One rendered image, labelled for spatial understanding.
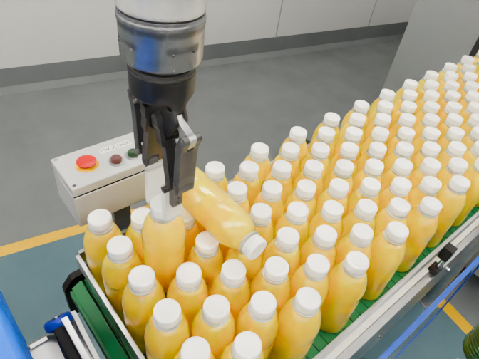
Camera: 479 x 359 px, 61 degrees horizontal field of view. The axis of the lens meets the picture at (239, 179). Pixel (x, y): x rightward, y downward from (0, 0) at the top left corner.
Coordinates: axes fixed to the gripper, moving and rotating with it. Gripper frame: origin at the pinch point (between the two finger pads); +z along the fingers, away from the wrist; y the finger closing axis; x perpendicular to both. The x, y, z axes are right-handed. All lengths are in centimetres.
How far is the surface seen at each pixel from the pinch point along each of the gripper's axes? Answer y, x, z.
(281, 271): 15.4, 12.1, 11.3
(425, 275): 27, 51, 31
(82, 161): -23.0, -3.2, 9.3
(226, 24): -221, 196, 89
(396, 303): 28, 39, 31
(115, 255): -2.2, -7.5, 11.6
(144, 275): 3.7, -5.7, 11.3
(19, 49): -251, 41, 94
